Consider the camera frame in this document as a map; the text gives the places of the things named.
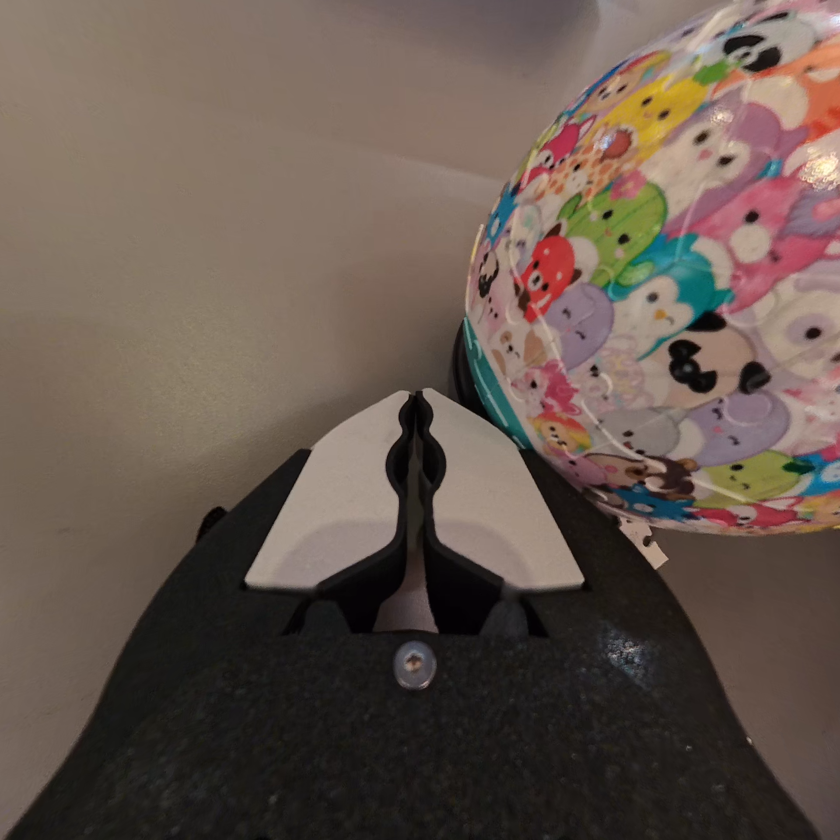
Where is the colourful puzzle ball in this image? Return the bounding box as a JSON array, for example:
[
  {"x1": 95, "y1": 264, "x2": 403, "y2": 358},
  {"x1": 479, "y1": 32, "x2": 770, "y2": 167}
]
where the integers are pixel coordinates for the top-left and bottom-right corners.
[{"x1": 462, "y1": 0, "x2": 840, "y2": 536}]

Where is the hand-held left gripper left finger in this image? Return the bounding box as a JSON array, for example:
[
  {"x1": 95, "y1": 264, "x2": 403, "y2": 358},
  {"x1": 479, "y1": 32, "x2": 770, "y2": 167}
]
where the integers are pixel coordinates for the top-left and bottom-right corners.
[{"x1": 244, "y1": 388, "x2": 421, "y2": 636}]

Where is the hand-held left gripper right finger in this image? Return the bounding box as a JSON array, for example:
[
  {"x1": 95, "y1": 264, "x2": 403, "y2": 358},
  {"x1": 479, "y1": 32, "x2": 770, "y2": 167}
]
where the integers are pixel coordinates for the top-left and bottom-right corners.
[{"x1": 415, "y1": 387, "x2": 586, "y2": 636}]

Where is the black ball stand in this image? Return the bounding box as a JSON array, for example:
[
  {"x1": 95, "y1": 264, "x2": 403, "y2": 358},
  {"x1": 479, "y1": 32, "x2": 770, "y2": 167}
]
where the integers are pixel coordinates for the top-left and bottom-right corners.
[{"x1": 449, "y1": 318, "x2": 501, "y2": 422}]

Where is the white puzzle piece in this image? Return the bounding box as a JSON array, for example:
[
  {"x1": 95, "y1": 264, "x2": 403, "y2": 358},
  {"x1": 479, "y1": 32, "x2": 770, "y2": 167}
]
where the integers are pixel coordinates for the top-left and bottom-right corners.
[{"x1": 620, "y1": 515, "x2": 670, "y2": 570}]

